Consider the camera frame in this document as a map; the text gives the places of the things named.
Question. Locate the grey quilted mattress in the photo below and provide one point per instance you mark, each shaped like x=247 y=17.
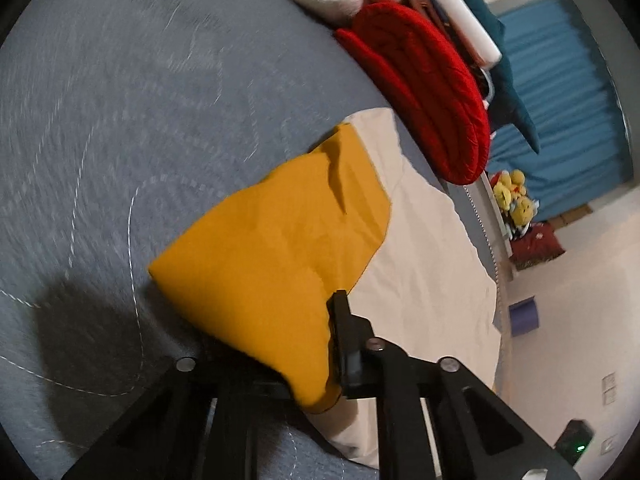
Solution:
x=125 y=135

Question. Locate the black device with green light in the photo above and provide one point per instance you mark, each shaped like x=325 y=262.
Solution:
x=575 y=440

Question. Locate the dark red cloth bag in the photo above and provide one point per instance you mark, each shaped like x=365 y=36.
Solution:
x=540 y=245

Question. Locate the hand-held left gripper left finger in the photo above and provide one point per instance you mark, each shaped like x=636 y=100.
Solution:
x=225 y=385

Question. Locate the red folded blanket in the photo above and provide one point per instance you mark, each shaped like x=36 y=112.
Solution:
x=430 y=90

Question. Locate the yellow and cream hooded jacket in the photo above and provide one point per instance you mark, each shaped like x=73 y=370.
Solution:
x=280 y=260

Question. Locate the white roll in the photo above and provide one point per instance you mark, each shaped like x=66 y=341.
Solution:
x=470 y=20

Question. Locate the white wall socket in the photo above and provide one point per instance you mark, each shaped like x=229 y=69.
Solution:
x=608 y=445
x=609 y=389

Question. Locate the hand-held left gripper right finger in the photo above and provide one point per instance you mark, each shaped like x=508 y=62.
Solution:
x=342 y=340

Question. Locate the purple box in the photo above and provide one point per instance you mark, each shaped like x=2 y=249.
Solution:
x=524 y=316

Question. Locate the yellow plush toy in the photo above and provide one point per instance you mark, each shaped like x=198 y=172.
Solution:
x=522 y=210
x=507 y=187

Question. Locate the teal plush toy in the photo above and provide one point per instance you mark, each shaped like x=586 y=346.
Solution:
x=505 y=85

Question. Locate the blue curtain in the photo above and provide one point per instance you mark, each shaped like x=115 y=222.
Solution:
x=565 y=110

